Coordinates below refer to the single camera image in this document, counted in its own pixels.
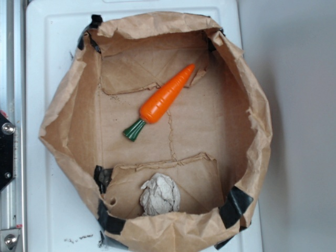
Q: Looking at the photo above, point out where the orange plastic toy carrot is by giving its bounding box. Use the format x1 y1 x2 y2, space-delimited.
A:
123 64 195 142

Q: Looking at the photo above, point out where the brown paper bag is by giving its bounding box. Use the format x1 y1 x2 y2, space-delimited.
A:
39 12 272 251

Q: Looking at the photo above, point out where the crumpled white paper ball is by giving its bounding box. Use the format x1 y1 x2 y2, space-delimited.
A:
140 173 181 216

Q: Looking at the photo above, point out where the white plastic tray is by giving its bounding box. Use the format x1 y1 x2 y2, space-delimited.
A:
26 1 252 251

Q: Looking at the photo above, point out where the black metal bracket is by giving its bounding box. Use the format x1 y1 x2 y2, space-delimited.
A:
0 110 16 192

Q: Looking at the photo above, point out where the aluminium frame rail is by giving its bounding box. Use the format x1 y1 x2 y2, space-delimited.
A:
1 1 28 251

